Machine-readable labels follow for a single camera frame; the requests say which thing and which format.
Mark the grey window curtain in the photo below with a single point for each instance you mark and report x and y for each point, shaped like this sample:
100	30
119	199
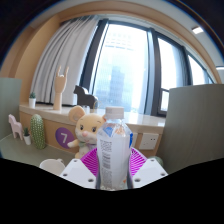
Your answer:
63	63

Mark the cream ceramic cup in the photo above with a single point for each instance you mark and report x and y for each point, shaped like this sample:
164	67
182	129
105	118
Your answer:
51	165

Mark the black horse figurine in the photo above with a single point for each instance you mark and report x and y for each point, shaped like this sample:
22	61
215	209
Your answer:
85	98

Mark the white wall socket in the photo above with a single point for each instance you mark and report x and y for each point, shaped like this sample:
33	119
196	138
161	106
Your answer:
149	141
134	139

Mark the beige plush mouse toy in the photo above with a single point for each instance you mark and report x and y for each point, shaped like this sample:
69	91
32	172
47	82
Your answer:
86	130

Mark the clear plastic water bottle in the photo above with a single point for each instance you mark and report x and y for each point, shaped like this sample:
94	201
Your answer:
113	153

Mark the small plant in white pot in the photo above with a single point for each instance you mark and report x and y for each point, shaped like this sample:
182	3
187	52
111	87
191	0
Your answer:
32	102
27	139

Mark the pink horse figurine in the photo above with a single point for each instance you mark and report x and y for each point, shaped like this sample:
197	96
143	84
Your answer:
15	125

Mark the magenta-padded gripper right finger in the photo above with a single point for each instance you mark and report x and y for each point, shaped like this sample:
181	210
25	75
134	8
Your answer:
150	171

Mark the purple round number sign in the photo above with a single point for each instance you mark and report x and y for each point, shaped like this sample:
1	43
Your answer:
64	137

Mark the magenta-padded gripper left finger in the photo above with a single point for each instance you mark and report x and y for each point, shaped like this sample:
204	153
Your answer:
78	173

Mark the ceiling lights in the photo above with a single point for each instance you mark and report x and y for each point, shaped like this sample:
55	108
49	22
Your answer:
197	30

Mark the tall green cactus decoration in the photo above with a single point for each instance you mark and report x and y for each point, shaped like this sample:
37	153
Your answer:
37	131

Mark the green desk partition panel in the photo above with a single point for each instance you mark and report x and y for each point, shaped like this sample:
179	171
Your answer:
193	126
7	106

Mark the wooden hand sculpture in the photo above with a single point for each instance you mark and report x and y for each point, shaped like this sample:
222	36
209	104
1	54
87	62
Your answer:
58	90

